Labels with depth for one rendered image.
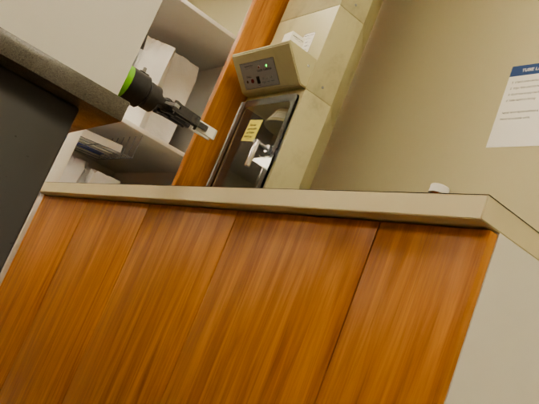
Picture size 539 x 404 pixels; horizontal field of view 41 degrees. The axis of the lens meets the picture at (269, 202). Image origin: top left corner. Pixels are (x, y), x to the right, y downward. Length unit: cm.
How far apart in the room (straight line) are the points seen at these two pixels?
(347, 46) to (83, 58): 115
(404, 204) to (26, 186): 65
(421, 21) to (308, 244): 153
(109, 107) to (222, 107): 116
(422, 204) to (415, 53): 154
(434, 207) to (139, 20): 64
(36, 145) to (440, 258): 72
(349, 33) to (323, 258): 114
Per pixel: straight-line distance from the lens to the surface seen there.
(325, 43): 225
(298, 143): 215
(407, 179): 233
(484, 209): 108
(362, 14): 236
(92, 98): 130
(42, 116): 133
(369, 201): 124
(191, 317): 158
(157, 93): 193
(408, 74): 261
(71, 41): 133
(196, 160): 238
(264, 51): 227
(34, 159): 132
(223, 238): 160
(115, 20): 137
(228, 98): 245
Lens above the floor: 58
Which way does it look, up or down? 13 degrees up
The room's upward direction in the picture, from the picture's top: 22 degrees clockwise
